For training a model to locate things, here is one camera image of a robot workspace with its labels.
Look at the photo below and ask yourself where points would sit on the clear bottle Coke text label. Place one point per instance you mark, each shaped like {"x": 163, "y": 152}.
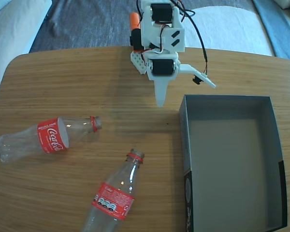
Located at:
{"x": 113, "y": 198}

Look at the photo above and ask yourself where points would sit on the clear bottle Coca-Cola script label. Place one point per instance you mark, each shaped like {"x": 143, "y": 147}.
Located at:
{"x": 50, "y": 140}

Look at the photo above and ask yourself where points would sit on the grey cardboard box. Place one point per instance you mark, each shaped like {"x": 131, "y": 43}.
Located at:
{"x": 229, "y": 174}

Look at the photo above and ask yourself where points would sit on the orange black table clamp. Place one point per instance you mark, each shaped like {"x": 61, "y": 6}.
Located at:
{"x": 135, "y": 21}

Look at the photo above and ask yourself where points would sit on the dark grey rug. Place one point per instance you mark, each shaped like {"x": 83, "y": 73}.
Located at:
{"x": 87, "y": 24}

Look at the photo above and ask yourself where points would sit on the blue cloth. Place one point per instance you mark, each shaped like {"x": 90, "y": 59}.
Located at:
{"x": 280, "y": 36}

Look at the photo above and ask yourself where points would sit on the light sofa cushion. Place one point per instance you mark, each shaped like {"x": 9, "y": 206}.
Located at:
{"x": 14, "y": 29}

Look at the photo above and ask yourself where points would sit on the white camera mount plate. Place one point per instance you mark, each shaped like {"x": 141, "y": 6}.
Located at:
{"x": 195, "y": 72}

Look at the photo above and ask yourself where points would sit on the small black camera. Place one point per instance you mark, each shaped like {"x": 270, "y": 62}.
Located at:
{"x": 197, "y": 79}

